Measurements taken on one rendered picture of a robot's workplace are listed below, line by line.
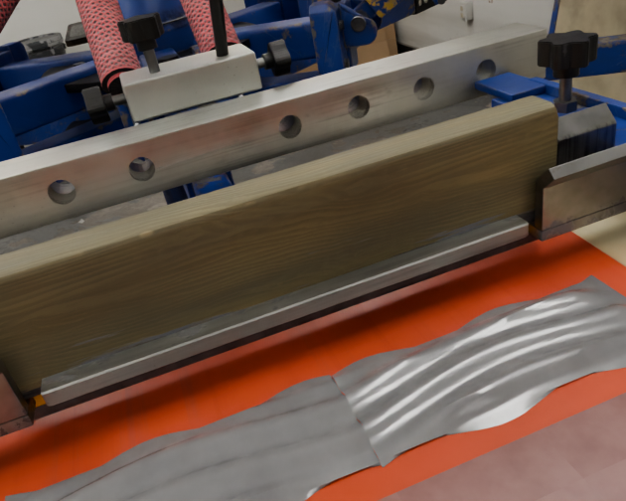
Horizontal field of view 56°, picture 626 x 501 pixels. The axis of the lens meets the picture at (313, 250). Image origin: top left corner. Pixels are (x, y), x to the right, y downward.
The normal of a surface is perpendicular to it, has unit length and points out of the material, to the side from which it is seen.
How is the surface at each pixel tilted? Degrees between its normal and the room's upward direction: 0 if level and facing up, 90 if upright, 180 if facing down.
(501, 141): 90
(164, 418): 0
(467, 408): 42
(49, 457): 0
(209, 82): 90
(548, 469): 0
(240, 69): 90
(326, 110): 90
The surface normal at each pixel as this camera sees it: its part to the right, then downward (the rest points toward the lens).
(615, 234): -0.18, -0.84
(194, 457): -0.04, -0.51
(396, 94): 0.33, 0.44
